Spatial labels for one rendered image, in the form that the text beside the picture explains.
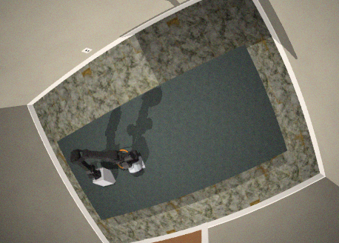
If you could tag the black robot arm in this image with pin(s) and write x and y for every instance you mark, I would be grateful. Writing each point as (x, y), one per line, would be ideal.
(110, 156)

